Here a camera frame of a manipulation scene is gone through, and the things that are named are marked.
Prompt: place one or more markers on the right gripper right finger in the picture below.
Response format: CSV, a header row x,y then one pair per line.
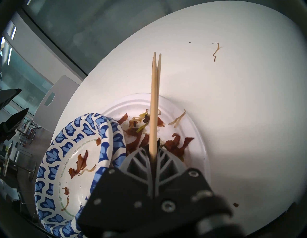
x,y
182,192

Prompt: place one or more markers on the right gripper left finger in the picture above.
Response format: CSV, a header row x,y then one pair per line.
x,y
120,192

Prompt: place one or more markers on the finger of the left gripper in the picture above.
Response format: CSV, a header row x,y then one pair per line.
x,y
12,122
7,96

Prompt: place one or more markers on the brown leafy scrap pieces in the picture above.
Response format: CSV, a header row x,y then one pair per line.
x,y
80,163

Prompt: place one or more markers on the mixed brown leftover strips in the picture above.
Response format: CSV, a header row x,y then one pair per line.
x,y
177,144

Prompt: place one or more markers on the white paper plate with leftovers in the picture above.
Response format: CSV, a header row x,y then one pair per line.
x,y
191,134

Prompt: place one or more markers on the wooden chopstick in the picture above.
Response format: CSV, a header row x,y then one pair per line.
x,y
153,108

